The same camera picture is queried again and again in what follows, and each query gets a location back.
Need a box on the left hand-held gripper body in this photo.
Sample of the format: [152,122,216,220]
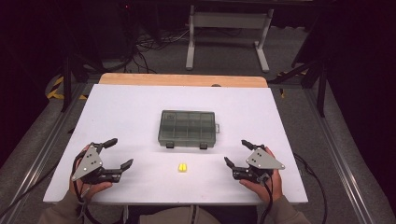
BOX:
[70,143,108,185]

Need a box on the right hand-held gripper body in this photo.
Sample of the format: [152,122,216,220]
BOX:
[233,144,287,185]

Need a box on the grey plastic compartment box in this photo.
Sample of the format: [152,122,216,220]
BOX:
[157,109,220,149]

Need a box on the person's left hand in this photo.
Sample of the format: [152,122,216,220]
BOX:
[68,144,113,203]

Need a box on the person's right hand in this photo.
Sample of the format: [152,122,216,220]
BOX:
[239,147,287,204]

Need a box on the white board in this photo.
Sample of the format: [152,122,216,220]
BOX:
[42,83,309,206]

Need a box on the black metal stand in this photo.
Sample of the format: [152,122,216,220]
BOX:
[267,59,328,119]
[60,54,106,114]

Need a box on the person's lap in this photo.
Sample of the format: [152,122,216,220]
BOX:
[138,205,222,224]

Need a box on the yellow black floor tape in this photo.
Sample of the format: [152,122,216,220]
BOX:
[46,76,89,101]

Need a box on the grey metal stand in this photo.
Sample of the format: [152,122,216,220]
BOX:
[185,4,275,74]

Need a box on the right hand-held gripper cable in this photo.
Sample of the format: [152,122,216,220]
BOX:
[259,174,276,224]

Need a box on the hand-held gripper cable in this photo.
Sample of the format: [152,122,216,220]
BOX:
[259,174,276,224]
[72,152,104,224]

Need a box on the left hand-held gripper cable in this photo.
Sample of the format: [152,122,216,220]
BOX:
[72,152,104,224]

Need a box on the aluminium floor rail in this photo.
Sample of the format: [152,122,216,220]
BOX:
[0,82,92,224]
[303,88,375,224]

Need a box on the black floor cable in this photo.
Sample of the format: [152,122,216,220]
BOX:
[293,151,329,224]
[0,161,60,218]

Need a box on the tangle of black floor cables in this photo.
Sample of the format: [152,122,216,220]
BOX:
[123,27,191,75]

